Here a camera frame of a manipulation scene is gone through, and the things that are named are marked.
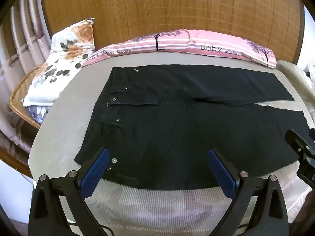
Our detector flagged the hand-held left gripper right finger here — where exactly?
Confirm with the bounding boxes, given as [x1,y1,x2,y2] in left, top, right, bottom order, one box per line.
[207,147,290,236]

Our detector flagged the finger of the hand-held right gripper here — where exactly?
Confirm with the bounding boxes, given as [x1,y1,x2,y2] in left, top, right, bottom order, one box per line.
[285,128,315,158]

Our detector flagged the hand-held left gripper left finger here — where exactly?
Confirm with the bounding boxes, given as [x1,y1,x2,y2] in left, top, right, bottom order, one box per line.
[29,147,111,236]

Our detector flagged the black pants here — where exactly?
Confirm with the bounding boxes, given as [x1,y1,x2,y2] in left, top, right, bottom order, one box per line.
[74,64,310,191]

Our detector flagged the beige cloth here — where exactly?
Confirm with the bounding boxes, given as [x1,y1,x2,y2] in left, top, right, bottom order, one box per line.
[277,60,315,128]

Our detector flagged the grey patterned cloth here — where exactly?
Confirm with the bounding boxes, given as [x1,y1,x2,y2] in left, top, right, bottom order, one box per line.
[27,104,50,124]

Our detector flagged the woven rattan chair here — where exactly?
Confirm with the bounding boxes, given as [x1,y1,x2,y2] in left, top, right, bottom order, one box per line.
[9,65,47,130]

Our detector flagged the white floral pillow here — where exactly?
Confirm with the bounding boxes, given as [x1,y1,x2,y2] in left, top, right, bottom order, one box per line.
[22,18,96,107]

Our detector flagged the pink striped tree-print pillow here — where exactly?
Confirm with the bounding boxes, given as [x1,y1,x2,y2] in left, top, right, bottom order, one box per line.
[82,29,277,69]

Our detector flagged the beige patterned curtain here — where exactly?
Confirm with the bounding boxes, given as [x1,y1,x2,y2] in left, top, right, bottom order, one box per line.
[0,0,53,153]

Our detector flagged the bamboo mat headboard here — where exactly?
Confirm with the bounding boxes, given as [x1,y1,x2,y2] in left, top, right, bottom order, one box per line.
[40,0,306,65]

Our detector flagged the black cable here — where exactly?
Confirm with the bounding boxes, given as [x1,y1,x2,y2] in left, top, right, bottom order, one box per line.
[66,222,116,236]

